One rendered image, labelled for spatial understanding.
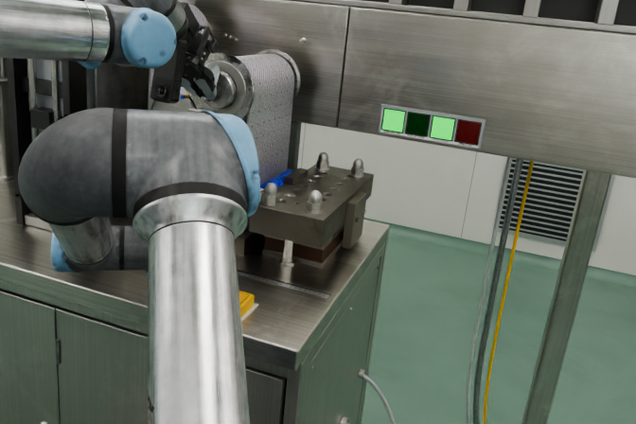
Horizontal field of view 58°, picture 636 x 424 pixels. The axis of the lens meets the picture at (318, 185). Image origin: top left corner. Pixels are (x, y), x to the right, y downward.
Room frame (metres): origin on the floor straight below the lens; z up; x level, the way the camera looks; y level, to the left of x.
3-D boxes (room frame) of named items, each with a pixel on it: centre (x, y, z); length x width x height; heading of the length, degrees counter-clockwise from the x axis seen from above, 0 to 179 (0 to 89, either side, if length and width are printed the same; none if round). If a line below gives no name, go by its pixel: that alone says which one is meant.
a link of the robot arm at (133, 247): (0.89, 0.26, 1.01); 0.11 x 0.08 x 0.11; 108
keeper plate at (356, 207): (1.26, -0.10, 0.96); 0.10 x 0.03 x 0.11; 162
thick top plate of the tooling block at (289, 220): (1.27, 0.00, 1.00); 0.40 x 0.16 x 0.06; 162
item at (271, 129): (1.27, 0.12, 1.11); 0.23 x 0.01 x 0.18; 162
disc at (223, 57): (1.17, 0.22, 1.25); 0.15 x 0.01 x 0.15; 72
